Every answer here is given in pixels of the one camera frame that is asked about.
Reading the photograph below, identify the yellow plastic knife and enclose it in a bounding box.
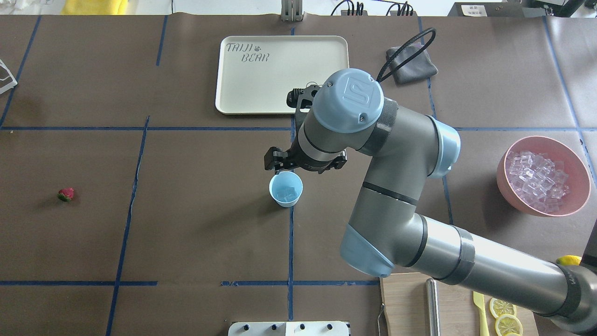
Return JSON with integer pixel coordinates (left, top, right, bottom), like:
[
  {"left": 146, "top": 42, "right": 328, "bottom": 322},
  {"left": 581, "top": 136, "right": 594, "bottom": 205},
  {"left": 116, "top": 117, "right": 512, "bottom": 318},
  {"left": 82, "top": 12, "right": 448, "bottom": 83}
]
[{"left": 472, "top": 291, "right": 490, "bottom": 336}]

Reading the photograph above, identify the white wire cup rack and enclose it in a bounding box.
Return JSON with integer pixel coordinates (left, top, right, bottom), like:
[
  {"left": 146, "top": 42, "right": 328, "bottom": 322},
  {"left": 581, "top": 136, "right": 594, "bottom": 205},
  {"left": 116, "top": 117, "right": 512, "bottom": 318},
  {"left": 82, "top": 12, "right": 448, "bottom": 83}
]
[{"left": 0, "top": 60, "right": 18, "bottom": 94}]

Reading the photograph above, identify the grey folded cloth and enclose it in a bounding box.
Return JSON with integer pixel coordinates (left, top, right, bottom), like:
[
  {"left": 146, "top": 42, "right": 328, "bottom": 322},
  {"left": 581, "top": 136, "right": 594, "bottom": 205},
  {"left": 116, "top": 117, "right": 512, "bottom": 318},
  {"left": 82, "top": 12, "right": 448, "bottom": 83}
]
[{"left": 390, "top": 43, "right": 438, "bottom": 85}]

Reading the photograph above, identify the whole lemon far side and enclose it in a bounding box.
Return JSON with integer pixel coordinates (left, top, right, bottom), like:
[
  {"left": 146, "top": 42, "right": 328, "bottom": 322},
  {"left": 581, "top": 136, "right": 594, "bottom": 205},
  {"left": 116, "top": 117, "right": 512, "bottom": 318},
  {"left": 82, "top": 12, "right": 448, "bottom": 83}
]
[{"left": 556, "top": 255, "right": 582, "bottom": 266}]

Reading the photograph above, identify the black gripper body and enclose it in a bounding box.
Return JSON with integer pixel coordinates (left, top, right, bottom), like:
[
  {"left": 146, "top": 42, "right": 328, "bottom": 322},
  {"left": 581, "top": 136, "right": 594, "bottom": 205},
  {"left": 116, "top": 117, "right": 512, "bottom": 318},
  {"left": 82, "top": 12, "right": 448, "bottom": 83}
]
[{"left": 264, "top": 147, "right": 347, "bottom": 174}]

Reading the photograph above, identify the wooden cutting board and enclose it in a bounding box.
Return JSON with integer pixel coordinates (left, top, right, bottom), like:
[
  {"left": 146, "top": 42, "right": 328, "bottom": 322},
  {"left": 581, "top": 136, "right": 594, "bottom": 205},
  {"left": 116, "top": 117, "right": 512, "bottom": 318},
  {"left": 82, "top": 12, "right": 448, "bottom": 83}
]
[{"left": 379, "top": 273, "right": 539, "bottom": 336}]

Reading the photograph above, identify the pink bowl of ice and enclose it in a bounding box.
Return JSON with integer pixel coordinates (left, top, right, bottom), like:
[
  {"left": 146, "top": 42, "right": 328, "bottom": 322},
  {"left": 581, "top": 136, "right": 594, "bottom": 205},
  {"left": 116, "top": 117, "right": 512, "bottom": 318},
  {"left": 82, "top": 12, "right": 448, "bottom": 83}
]
[{"left": 495, "top": 135, "right": 591, "bottom": 218}]

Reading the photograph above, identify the cream bear tray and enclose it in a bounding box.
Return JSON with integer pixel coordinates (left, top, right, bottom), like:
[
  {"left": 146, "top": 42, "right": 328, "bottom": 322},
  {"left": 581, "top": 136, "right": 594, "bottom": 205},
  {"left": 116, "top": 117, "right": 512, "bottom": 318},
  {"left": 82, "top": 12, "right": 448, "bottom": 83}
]
[{"left": 215, "top": 35, "right": 349, "bottom": 115}]

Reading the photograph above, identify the yellow folded cloth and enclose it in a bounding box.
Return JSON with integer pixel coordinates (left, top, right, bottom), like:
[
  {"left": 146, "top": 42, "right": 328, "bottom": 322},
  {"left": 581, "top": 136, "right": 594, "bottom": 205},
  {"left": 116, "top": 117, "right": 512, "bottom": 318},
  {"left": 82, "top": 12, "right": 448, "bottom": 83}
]
[{"left": 60, "top": 0, "right": 128, "bottom": 15}]

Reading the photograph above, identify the lemon slices row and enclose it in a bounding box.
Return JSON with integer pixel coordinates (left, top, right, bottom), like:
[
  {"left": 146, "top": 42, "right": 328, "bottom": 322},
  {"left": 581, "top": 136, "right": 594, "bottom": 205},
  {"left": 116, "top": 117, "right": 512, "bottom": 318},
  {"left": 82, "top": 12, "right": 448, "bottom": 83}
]
[{"left": 488, "top": 298, "right": 524, "bottom": 336}]

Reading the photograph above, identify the aluminium frame post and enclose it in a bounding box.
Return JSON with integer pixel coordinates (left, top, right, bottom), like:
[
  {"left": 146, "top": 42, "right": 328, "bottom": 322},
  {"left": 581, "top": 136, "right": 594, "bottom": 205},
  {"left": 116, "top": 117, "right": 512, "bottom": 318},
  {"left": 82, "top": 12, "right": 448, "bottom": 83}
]
[{"left": 281, "top": 0, "right": 304, "bottom": 22}]

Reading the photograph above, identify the light blue plastic cup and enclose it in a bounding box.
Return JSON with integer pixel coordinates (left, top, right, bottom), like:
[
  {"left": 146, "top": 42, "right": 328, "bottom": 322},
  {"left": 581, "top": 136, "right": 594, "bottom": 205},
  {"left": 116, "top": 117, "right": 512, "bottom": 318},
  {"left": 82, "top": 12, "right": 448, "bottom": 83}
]
[{"left": 269, "top": 171, "right": 303, "bottom": 208}]

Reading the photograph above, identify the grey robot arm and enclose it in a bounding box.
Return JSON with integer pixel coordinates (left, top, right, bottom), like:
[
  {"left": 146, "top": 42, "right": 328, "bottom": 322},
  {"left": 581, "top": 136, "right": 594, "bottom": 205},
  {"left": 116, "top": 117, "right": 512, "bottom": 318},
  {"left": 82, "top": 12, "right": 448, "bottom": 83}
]
[{"left": 264, "top": 68, "right": 596, "bottom": 336}]

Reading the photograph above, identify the red strawberry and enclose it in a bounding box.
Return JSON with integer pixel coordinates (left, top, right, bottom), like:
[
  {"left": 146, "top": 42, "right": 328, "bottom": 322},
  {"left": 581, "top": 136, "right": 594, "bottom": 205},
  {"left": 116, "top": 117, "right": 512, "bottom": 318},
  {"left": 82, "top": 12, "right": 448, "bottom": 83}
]
[{"left": 57, "top": 188, "right": 75, "bottom": 202}]

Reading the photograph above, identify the clear ice cube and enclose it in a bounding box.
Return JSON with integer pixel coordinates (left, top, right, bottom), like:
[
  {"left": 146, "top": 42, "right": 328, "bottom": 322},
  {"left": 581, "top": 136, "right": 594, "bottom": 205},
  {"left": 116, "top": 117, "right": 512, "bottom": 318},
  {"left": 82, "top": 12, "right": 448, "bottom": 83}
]
[
  {"left": 283, "top": 187, "right": 300, "bottom": 203},
  {"left": 275, "top": 187, "right": 288, "bottom": 202}
]

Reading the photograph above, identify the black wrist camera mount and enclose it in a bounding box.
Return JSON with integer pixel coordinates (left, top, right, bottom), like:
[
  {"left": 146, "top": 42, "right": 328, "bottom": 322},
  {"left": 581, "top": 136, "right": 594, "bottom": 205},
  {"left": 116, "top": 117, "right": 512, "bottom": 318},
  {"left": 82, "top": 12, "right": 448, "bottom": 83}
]
[{"left": 286, "top": 84, "right": 322, "bottom": 114}]

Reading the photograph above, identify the steel handled knife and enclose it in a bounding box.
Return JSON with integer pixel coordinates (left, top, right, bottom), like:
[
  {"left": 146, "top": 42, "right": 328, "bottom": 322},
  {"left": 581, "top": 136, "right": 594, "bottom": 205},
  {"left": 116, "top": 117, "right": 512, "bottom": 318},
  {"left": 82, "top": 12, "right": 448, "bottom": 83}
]
[{"left": 425, "top": 278, "right": 441, "bottom": 336}]

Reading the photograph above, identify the black power strip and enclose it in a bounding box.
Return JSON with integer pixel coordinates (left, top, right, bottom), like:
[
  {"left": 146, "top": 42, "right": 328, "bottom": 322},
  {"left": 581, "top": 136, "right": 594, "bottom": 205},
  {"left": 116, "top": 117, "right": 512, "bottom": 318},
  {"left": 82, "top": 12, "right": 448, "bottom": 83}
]
[{"left": 334, "top": 6, "right": 418, "bottom": 17}]

